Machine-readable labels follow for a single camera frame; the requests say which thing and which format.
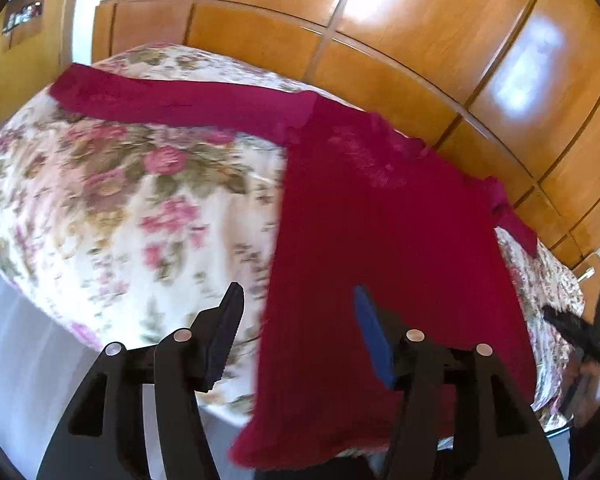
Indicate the wooden furniture piece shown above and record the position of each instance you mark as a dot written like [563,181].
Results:
[592,265]

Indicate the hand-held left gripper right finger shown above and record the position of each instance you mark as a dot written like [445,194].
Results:
[375,340]

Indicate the dark red knit sweater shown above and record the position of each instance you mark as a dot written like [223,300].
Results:
[380,210]

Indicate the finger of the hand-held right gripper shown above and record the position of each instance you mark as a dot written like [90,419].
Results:
[577,332]

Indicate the wooden wardrobe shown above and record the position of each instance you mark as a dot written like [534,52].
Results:
[380,35]

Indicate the floral bedspread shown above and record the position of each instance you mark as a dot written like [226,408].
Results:
[105,200]

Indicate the wooden display cabinet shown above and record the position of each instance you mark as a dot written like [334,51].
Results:
[25,25]

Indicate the person's dark clothing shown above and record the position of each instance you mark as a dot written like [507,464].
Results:
[587,450]

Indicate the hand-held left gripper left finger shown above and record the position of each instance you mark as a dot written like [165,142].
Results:
[224,332]

